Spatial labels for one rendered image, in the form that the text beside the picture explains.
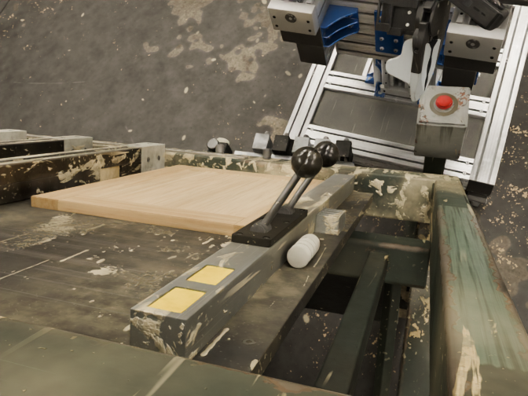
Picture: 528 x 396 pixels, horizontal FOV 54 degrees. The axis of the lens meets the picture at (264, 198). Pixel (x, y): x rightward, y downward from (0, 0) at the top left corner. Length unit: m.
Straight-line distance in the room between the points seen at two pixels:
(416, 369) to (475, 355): 0.91
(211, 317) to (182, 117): 2.27
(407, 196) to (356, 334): 0.72
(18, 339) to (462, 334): 0.30
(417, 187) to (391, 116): 0.94
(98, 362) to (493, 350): 0.27
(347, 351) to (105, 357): 0.39
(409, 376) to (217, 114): 1.73
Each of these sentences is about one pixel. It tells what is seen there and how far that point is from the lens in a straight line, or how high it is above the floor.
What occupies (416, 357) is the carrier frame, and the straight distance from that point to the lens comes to 1.30.
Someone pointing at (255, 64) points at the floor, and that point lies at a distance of 2.75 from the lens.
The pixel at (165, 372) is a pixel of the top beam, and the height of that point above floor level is 1.87.
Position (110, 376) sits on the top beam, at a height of 1.88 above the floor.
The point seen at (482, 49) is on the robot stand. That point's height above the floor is 0.95.
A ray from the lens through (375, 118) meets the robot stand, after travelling 2.21.
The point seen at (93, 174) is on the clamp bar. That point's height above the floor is 1.17.
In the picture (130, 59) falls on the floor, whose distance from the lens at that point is 3.07.
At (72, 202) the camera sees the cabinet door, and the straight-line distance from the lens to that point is 0.94.
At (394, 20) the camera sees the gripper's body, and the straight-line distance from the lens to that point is 0.79.
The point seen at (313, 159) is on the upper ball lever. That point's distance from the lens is 0.60.
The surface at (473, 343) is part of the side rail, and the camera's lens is 0.41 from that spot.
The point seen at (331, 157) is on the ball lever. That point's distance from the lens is 0.72.
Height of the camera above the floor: 2.07
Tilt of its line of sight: 63 degrees down
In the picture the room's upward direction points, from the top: 28 degrees counter-clockwise
